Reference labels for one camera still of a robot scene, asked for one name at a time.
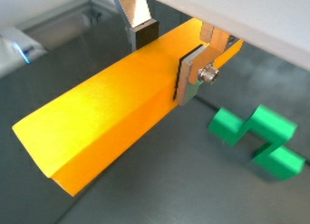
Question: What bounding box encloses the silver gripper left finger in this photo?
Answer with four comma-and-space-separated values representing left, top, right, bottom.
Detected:
113, 0, 159, 51

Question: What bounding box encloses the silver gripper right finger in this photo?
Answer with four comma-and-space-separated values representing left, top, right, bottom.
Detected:
174, 23, 236, 105

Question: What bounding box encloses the yellow long block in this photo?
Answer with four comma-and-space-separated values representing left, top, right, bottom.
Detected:
11, 17, 245, 198

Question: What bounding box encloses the green stepped block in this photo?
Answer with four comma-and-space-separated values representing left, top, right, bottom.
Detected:
208, 105, 305, 180

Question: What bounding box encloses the aluminium frame profile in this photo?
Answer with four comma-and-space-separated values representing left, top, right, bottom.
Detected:
14, 0, 123, 52

